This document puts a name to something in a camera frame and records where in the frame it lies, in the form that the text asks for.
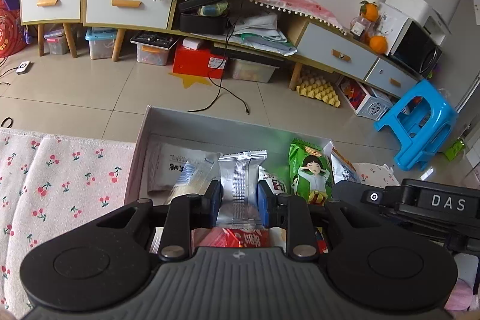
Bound green snack packet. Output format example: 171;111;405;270
288;138;334;206

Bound cherry print blanket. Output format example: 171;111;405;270
0;127;137;320

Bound thin black floor cable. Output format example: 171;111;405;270
0;58;19;85

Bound blue striped clear packet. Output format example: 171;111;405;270
165;160;220;206

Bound red cardboard box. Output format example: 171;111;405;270
172;43;229;79

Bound red printed bag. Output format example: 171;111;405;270
0;0;29;60

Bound yellow egg tray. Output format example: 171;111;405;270
295;74;343;108

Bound clear storage bin orange handle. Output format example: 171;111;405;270
136;43;175;66

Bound pink cardboard box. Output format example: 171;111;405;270
125;104;334;249

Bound blue plastic stool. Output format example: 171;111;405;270
373;79;460;172

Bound white red printed carton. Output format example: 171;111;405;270
335;74;400;117

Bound silver snack packet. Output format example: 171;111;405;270
217;151;268;231

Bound small white carton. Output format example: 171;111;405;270
182;37;211;51

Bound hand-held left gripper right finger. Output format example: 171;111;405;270
257;181;383;262

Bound white printed cloth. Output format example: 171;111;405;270
352;163;400;187

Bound clear plastic jar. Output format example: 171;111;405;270
350;16;370;41

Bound white microwave oven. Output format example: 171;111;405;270
386;10;445;79

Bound red snack packet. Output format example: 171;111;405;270
193;227;271;249

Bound white packet black lettering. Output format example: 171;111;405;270
147;142;220;193

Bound clear storage bin purple contents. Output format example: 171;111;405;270
44;25;70;55

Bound black power cable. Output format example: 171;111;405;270
187;0;252;115

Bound pink cloth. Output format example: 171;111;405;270
444;279;480;313

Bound orange fruit with leaves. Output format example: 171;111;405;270
361;1;380;22

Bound white packet red lettering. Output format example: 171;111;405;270
259;166;291;195

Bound white appliance box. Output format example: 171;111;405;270
386;0;452;34

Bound stack of papers and bags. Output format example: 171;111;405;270
227;13;298;56

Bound blue lid storage bin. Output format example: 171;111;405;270
85;28;116;60

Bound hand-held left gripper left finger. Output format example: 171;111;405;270
95;181;222;262

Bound small green toy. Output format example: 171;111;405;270
444;138;466;161

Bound low wooden tv stand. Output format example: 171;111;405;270
170;0;426;99

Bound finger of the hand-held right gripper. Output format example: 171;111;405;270
332;182;401;211

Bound black case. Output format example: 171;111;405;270
178;0;231;36

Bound yellow star floor sticker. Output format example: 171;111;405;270
169;73;211;89

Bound black electronic device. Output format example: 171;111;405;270
130;32;180;46

